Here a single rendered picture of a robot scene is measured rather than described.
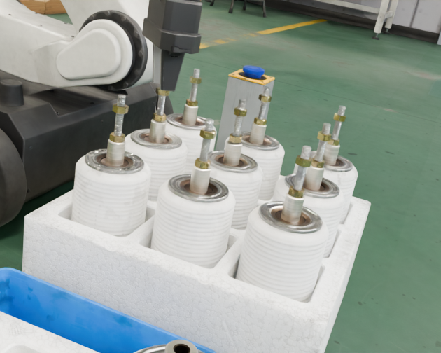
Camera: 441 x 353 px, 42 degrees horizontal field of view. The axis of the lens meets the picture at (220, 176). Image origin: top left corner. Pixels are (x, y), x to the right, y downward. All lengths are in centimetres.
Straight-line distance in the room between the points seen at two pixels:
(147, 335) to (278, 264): 17
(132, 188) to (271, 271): 20
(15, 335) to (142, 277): 19
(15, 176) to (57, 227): 27
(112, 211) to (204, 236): 12
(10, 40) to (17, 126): 26
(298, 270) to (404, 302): 46
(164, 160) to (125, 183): 12
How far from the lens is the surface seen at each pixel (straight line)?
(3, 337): 57
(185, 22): 77
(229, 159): 80
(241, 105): 78
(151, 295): 70
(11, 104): 106
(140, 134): 86
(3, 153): 99
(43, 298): 75
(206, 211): 67
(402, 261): 124
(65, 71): 110
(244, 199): 79
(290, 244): 64
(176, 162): 83
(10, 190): 99
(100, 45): 105
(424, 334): 104
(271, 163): 89
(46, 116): 108
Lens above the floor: 53
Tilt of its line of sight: 22 degrees down
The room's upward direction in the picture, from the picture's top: 10 degrees clockwise
